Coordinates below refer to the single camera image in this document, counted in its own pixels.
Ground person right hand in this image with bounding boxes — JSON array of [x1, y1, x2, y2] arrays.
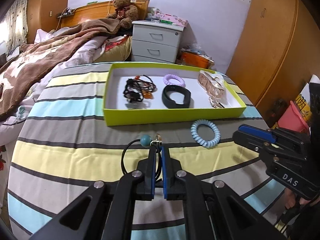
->
[[284, 188, 310, 209]]

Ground clear beige hair claw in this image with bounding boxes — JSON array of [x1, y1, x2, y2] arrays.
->
[[197, 70, 226, 100]]

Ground wooden headboard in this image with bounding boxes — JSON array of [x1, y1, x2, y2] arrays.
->
[[60, 0, 150, 28]]

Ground light blue spiral hair tie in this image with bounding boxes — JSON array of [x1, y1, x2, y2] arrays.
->
[[190, 119, 222, 149]]

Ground grey drawer nightstand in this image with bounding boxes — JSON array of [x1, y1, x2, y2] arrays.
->
[[131, 21, 184, 64]]

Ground wooden wardrobe right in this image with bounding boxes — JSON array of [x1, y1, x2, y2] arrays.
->
[[227, 0, 319, 126]]

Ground pink floral box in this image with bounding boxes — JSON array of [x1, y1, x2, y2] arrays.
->
[[148, 10, 188, 28]]

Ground gold chain bracelet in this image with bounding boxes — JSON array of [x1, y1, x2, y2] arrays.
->
[[208, 96, 226, 110]]

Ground brown fleece blanket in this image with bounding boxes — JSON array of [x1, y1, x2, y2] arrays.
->
[[1, 18, 120, 121]]

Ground black hair tie teal bead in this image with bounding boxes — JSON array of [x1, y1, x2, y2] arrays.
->
[[120, 134, 162, 181]]

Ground wooden wardrobe corner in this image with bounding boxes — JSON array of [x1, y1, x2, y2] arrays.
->
[[27, 0, 68, 43]]

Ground patterned curtain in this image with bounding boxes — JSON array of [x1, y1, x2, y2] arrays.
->
[[1, 0, 28, 55]]

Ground purple spiral hair tie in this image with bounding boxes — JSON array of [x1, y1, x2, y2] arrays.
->
[[163, 73, 187, 87]]

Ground brown teddy bear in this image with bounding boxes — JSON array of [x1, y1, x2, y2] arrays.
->
[[106, 0, 138, 29]]

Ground orange basin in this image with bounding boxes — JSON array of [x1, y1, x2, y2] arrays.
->
[[180, 51, 215, 69]]

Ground dark bead bracelet amber pendants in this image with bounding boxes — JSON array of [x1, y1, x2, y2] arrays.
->
[[123, 75, 157, 103]]

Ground black wristband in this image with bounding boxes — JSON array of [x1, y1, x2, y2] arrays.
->
[[162, 85, 191, 109]]

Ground green cardboard box tray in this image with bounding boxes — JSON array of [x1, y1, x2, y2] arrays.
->
[[103, 62, 246, 126]]

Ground striped tablecloth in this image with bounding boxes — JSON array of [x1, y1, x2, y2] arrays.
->
[[7, 64, 284, 239]]

